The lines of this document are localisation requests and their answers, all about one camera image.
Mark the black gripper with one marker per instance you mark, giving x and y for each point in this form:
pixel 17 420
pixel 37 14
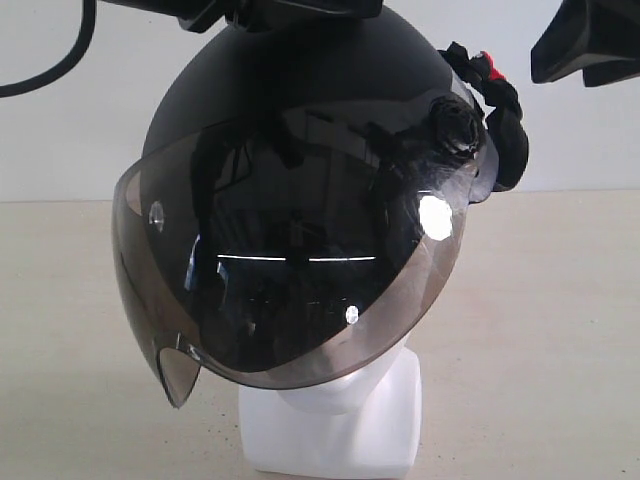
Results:
pixel 599 39

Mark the black helmet with visor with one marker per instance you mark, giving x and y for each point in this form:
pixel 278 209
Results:
pixel 301 198

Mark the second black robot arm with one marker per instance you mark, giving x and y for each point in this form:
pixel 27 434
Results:
pixel 199 16

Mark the white mannequin head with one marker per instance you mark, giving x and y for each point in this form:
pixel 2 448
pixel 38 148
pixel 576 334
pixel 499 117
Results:
pixel 366 425

